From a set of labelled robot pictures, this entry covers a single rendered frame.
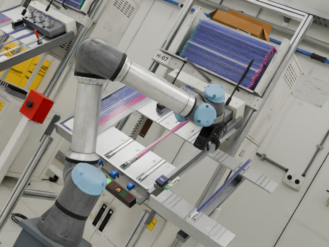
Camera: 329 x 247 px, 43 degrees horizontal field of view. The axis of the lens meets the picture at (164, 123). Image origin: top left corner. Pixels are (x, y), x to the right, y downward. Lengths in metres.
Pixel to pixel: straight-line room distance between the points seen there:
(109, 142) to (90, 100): 0.72
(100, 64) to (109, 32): 2.08
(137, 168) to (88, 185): 0.68
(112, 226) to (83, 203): 1.00
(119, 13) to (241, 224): 2.02
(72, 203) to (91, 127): 0.27
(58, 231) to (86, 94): 0.44
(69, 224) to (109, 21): 2.21
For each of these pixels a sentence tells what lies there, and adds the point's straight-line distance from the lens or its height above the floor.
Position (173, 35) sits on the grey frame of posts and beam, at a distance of 2.67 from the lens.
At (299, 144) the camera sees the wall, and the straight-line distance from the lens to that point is 3.69.
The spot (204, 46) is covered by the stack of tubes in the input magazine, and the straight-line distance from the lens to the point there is 2.46.
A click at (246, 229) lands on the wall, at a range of 3.72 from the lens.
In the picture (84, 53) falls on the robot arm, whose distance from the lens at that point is 1.30.
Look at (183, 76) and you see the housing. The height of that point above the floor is 1.29.
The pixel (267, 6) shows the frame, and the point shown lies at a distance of 2.51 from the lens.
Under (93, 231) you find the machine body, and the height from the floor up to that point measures 0.30.
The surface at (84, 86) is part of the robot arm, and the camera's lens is 1.41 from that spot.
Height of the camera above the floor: 1.05
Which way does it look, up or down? 1 degrees down
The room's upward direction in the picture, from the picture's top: 30 degrees clockwise
